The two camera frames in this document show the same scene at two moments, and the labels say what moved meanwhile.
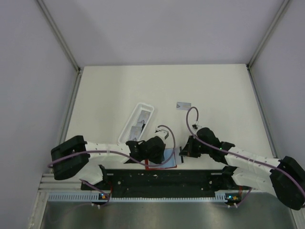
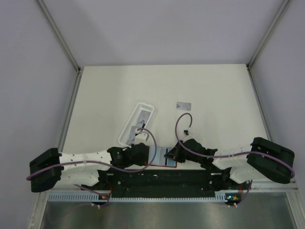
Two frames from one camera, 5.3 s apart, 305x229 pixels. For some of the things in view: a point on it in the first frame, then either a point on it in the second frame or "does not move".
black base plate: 162,181 does not move
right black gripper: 188,150 -> 175,154
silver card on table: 183,106 does not move
